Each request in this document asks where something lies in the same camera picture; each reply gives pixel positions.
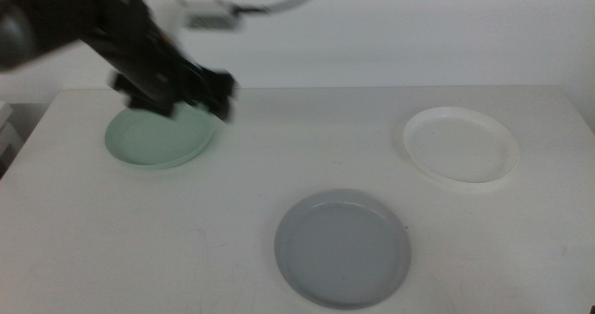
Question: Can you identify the pale green shallow bowl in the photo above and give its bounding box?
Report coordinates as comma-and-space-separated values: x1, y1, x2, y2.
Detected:
104, 103, 218, 170

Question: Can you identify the grey shallow bowl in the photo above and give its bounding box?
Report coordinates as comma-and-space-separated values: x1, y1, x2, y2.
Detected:
273, 188, 413, 311

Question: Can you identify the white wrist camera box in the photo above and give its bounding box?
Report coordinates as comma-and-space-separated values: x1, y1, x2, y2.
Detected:
178, 0, 244, 31

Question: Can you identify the white shallow bowl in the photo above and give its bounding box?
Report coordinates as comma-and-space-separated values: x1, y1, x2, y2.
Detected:
402, 106, 521, 185

